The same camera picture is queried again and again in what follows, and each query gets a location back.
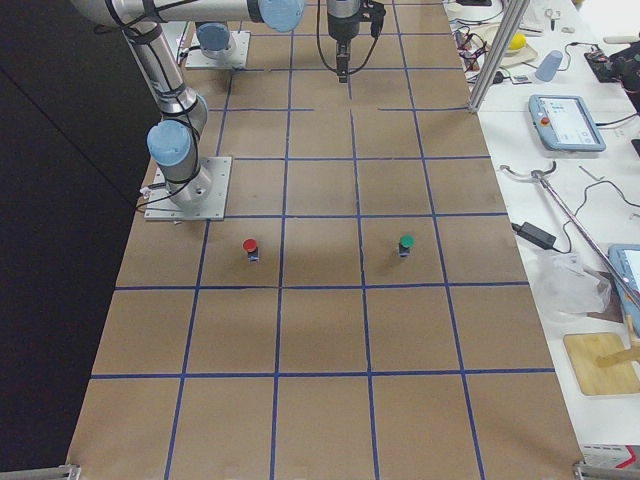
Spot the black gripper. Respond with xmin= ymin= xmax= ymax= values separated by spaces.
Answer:
xmin=335 ymin=39 xmax=351 ymax=75

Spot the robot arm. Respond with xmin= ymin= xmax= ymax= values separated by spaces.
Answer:
xmin=72 ymin=1 xmax=304 ymax=209
xmin=196 ymin=1 xmax=366 ymax=83

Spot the green push button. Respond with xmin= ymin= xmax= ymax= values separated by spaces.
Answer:
xmin=398 ymin=234 xmax=415 ymax=258

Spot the red push button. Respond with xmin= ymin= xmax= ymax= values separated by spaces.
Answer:
xmin=242 ymin=238 xmax=260 ymax=262

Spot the yellow lemon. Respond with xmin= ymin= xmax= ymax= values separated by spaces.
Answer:
xmin=508 ymin=33 xmax=527 ymax=52

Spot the translucent plastic cup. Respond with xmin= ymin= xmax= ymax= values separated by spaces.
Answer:
xmin=534 ymin=50 xmax=564 ymax=83

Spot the left teach pendant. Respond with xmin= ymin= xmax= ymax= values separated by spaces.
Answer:
xmin=528 ymin=94 xmax=606 ymax=152

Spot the teach pendant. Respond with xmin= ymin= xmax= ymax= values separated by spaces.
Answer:
xmin=608 ymin=244 xmax=639 ymax=307
xmin=528 ymin=94 xmax=606 ymax=152

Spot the metal grabber stick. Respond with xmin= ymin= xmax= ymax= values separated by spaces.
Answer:
xmin=499 ymin=161 xmax=639 ymax=307

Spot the black power adapter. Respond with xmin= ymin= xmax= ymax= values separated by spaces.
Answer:
xmin=517 ymin=222 xmax=556 ymax=250

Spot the clear plastic bag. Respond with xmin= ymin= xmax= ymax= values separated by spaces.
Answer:
xmin=530 ymin=251 xmax=611 ymax=314

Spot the wooden cutting board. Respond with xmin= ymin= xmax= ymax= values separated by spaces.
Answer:
xmin=563 ymin=332 xmax=639 ymax=396

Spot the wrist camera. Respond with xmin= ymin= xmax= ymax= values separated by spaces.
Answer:
xmin=360 ymin=0 xmax=386 ymax=40

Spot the aluminium frame post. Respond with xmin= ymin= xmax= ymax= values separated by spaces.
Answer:
xmin=467 ymin=0 xmax=530 ymax=113

